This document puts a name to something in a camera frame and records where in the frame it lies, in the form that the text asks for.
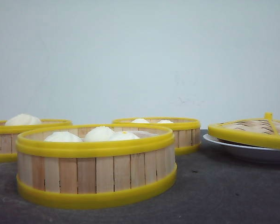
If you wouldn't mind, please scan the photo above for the large white bun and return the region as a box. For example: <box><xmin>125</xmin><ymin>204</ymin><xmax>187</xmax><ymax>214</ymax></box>
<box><xmin>5</xmin><ymin>113</ymin><xmax>42</xmax><ymax>126</ymax></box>

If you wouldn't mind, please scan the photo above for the white plate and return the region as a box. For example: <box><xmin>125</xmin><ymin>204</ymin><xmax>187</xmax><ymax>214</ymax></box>
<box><xmin>203</xmin><ymin>134</ymin><xmax>280</xmax><ymax>164</ymax></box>

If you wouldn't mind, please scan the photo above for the white bun front-left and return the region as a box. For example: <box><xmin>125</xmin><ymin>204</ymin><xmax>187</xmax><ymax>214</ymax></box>
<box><xmin>44</xmin><ymin>131</ymin><xmax>83</xmax><ymax>142</ymax></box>

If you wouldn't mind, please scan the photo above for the white gauze liner front basket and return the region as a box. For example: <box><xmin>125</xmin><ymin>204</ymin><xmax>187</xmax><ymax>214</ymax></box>
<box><xmin>127</xmin><ymin>130</ymin><xmax>158</xmax><ymax>138</ymax></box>

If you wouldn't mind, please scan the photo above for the white bun rear-right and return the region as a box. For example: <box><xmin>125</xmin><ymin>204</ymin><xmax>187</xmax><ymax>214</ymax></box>
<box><xmin>158</xmin><ymin>119</ymin><xmax>173</xmax><ymax>124</ymax></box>

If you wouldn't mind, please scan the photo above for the yellow-rimmed bamboo steamer lid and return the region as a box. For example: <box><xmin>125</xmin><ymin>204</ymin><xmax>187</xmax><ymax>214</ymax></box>
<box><xmin>208</xmin><ymin>112</ymin><xmax>280</xmax><ymax>149</ymax></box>

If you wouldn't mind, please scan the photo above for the white bun yellow dot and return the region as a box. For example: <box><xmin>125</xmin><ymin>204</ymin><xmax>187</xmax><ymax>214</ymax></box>
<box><xmin>109</xmin><ymin>131</ymin><xmax>139</xmax><ymax>141</ymax></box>

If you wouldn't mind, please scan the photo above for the bamboo steamer basket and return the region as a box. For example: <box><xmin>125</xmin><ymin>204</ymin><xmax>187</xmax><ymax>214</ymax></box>
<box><xmin>0</xmin><ymin>119</ymin><xmax>72</xmax><ymax>163</ymax></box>
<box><xmin>112</xmin><ymin>117</ymin><xmax>201</xmax><ymax>155</ymax></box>
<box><xmin>16</xmin><ymin>124</ymin><xmax>177</xmax><ymax>209</ymax></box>

